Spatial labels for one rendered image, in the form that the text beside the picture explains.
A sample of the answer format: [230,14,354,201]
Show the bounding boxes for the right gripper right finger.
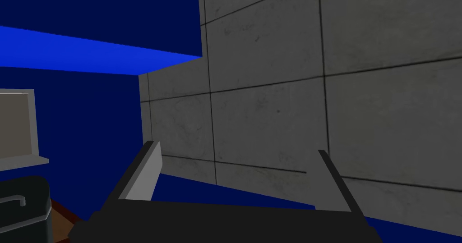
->
[306,149,365,215]

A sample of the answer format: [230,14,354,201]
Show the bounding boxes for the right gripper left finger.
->
[106,140,163,202]

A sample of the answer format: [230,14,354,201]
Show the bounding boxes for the grey framed window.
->
[0,89,50,172]

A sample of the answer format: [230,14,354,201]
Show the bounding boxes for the black appliance with grey handle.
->
[0,176,52,243]

